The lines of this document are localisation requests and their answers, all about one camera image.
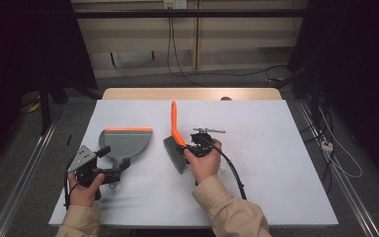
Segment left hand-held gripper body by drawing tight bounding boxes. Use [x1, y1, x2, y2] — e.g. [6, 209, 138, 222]
[67, 144, 122, 189]

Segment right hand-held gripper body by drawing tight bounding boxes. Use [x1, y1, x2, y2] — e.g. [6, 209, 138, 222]
[189, 127, 227, 158]

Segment grey dustpan with orange edge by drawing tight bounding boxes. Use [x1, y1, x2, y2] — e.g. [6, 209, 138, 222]
[98, 126, 154, 191]

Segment orange brush with grey bristles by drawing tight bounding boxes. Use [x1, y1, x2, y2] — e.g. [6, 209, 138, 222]
[163, 100, 192, 176]

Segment person's right hand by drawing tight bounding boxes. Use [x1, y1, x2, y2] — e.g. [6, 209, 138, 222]
[183, 137, 223, 186]

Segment person's left hand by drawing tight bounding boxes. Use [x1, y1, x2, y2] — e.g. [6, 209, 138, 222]
[67, 171, 107, 208]

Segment white table mat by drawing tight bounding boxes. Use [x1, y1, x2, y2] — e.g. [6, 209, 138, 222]
[48, 99, 340, 228]

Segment white power strip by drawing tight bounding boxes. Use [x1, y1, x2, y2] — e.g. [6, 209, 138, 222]
[320, 140, 335, 153]

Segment black curtain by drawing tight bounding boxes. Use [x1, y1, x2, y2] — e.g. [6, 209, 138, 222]
[0, 0, 99, 186]
[286, 0, 379, 189]

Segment black horizontal bar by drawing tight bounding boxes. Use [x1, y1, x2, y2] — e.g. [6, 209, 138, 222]
[73, 9, 310, 20]

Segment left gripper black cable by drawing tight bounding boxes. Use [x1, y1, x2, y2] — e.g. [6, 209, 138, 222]
[63, 166, 80, 210]

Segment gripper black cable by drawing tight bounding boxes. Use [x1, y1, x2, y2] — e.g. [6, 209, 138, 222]
[63, 166, 80, 210]
[206, 136, 248, 201]

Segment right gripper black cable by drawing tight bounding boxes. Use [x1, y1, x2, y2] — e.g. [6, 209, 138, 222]
[206, 136, 248, 201]

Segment aluminium floor rail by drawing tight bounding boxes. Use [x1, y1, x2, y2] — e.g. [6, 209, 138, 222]
[295, 98, 379, 237]
[0, 110, 65, 237]

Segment black floor cable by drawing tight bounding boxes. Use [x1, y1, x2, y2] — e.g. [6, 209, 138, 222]
[177, 64, 289, 79]

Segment black hanging cable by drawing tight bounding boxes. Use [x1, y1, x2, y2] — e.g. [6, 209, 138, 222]
[166, 16, 209, 89]

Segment white wall socket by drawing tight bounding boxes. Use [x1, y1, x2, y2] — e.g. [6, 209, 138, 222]
[163, 0, 189, 10]

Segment white floor cable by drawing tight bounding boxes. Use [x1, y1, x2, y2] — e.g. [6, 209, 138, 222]
[318, 107, 363, 180]

